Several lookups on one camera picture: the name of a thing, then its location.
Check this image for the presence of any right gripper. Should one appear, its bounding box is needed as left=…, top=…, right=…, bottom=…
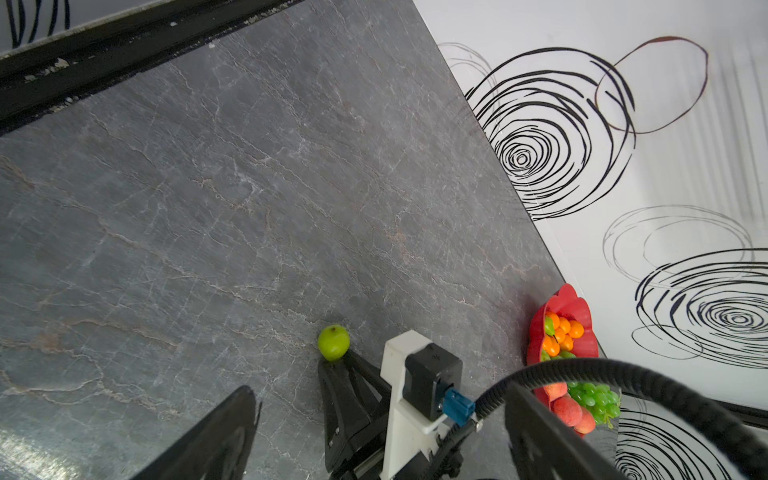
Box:
left=318, top=330, right=480, bottom=479

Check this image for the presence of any orange cluster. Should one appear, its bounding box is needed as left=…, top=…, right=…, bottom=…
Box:
left=558, top=317, right=571, bottom=334
left=559, top=335, right=574, bottom=352

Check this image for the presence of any orange cluster top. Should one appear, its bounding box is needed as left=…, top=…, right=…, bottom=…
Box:
left=558, top=317, right=571, bottom=334

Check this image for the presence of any green pear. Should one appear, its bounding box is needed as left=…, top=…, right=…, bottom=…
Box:
left=317, top=324, right=350, bottom=362

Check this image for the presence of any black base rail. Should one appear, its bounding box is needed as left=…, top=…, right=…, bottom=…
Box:
left=1, top=1, right=292, bottom=134

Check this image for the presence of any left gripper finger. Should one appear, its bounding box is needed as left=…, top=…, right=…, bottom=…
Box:
left=134, top=385, right=261, bottom=479

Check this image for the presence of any red flower-shaped fruit bowl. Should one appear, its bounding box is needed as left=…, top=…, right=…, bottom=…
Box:
left=526, top=284, right=599, bottom=413

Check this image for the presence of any green fake grape bunch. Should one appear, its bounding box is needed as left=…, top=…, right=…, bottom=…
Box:
left=567, top=382, right=621, bottom=428

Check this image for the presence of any pink peach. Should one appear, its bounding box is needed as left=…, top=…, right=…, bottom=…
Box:
left=573, top=408, right=596, bottom=436
left=551, top=395, right=583, bottom=427
left=543, top=382, right=568, bottom=403

